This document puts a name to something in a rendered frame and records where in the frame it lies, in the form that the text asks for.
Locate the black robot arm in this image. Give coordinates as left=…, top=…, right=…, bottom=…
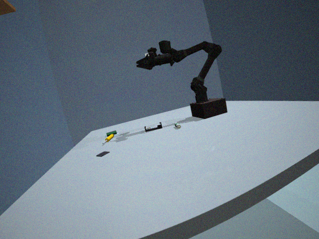
left=159, top=40, right=222, bottom=104

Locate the yellow-handled screwdriver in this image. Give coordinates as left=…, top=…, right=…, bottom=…
left=102, top=134, right=114, bottom=144

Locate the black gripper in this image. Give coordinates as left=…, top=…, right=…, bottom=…
left=136, top=52, right=163, bottom=70

